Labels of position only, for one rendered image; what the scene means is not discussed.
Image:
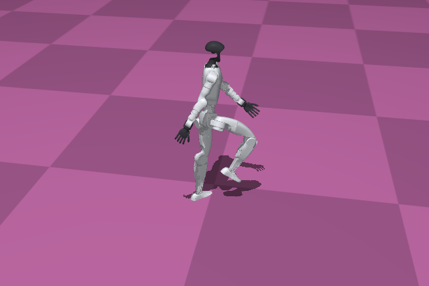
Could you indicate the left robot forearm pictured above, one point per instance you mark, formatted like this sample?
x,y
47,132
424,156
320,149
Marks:
x,y
232,94

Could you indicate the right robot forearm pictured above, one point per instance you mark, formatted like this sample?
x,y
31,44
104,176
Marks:
x,y
197,109

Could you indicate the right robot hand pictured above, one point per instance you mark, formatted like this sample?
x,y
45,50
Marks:
x,y
184,133

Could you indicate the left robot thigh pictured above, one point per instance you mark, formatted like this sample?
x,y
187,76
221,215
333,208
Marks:
x,y
205,140

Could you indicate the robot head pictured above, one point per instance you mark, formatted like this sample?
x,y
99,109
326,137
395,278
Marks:
x,y
214,47

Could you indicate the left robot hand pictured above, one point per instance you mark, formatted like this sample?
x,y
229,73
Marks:
x,y
248,107

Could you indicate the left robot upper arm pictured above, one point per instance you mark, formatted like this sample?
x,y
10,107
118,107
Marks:
x,y
224,84

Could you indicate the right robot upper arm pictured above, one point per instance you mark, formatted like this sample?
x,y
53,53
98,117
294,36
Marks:
x,y
210,81

